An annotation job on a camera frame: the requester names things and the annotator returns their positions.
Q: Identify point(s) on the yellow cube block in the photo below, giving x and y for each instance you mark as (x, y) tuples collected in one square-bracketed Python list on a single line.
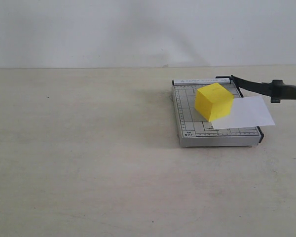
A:
[(213, 101)]

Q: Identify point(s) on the white paper sheet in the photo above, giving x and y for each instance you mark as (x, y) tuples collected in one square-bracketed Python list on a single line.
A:
[(246, 112)]

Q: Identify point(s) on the black cutter blade arm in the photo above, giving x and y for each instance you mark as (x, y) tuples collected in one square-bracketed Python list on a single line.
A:
[(276, 89)]

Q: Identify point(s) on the grey paper cutter base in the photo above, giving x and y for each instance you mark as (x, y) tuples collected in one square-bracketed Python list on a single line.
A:
[(194, 130)]

